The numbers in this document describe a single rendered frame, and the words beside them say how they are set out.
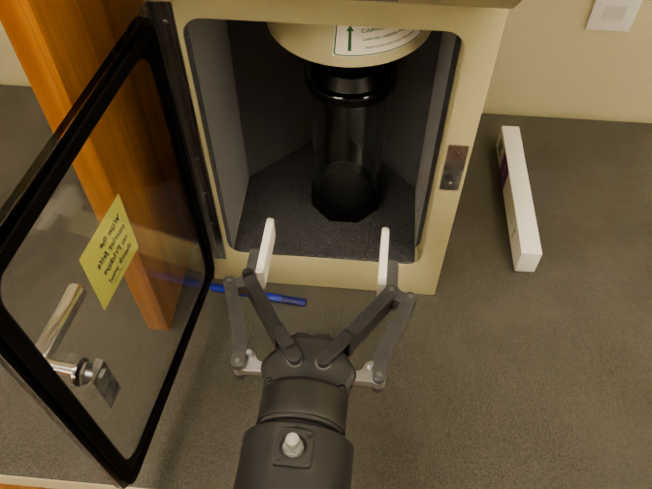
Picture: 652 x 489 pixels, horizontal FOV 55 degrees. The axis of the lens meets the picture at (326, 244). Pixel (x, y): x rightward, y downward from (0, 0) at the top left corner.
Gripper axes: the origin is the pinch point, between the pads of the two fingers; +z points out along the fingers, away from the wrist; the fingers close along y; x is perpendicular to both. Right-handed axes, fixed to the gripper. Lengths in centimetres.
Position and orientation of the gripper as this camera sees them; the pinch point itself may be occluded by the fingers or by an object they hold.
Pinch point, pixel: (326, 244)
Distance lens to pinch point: 64.2
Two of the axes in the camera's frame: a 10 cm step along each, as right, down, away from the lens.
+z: 1.1, -7.9, 6.1
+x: 0.0, 6.1, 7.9
